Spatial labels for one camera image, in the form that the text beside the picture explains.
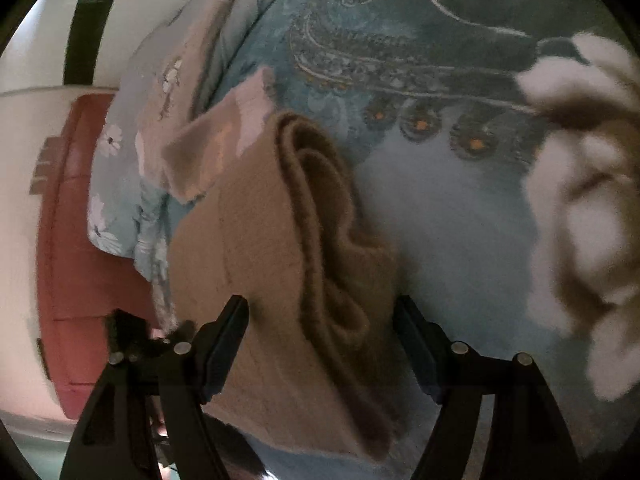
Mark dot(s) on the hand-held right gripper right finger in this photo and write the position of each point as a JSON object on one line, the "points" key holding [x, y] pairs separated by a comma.
{"points": [[417, 345]]}

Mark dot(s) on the tan fleece garment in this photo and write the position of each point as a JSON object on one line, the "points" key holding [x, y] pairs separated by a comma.
{"points": [[260, 260]]}

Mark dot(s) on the grey wall panel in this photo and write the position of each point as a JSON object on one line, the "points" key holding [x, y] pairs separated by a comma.
{"points": [[47, 160]]}

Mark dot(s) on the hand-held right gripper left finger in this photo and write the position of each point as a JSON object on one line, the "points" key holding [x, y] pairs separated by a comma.
{"points": [[225, 355]]}

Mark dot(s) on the light blue daisy duvet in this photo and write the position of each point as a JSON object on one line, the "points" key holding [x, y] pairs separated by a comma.
{"points": [[125, 110]]}

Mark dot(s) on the red wooden headboard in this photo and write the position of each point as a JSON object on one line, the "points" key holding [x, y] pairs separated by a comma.
{"points": [[85, 285]]}

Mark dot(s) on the white wardrobe with black stripe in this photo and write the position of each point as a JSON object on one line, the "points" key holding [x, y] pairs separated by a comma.
{"points": [[90, 20]]}

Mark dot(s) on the pale pink garment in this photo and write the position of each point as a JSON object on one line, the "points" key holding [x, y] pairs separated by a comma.
{"points": [[210, 135]]}

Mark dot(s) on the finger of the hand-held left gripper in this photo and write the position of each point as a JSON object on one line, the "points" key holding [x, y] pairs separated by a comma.
{"points": [[127, 332]]}

